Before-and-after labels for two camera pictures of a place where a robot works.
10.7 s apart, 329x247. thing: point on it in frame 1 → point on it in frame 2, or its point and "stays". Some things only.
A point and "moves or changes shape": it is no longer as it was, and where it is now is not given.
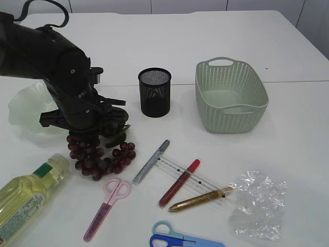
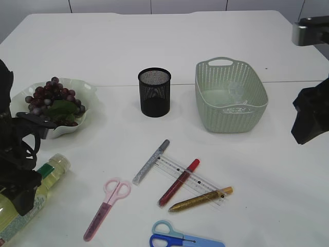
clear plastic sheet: (258, 206) → (236, 90)
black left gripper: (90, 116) → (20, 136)
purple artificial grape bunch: (90, 159) moves or changes shape
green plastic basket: (230, 98) stays
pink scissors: (113, 190) stays
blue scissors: (163, 235) stays
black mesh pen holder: (154, 88) stays
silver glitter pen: (150, 161) stays
